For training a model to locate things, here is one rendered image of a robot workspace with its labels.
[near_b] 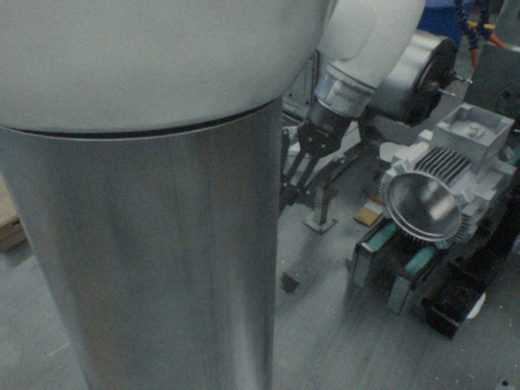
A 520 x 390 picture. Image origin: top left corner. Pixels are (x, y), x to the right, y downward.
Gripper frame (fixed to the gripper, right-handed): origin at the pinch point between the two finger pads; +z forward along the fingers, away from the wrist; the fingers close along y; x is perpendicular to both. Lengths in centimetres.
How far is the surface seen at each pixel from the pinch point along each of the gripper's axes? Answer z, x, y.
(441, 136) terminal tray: -22.8, 9.6, 21.5
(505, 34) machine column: -48, 59, 37
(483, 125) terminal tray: -27.5, 16.9, 29.7
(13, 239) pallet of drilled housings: 127, 84, -103
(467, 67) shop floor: -47, 326, 116
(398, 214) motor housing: -4.5, 10.8, 24.1
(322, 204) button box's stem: 5.7, 20.9, 10.8
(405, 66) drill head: -30, 41, 14
